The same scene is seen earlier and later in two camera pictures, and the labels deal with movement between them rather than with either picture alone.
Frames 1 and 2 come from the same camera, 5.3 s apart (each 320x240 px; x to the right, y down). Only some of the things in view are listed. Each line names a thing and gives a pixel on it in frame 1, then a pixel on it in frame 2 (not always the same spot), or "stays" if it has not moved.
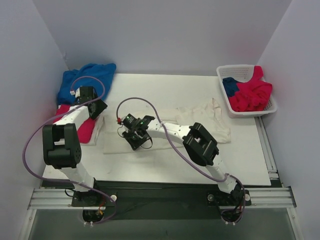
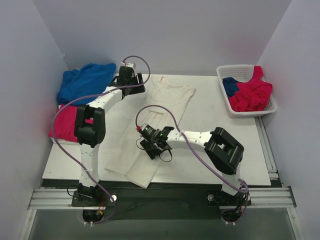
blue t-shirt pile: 105,72 stays
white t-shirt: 207,113 -> 162,103
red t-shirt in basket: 253,95 stays
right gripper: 135,139 -> 151,148
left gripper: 99,107 -> 136,88
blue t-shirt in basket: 230,86 stays
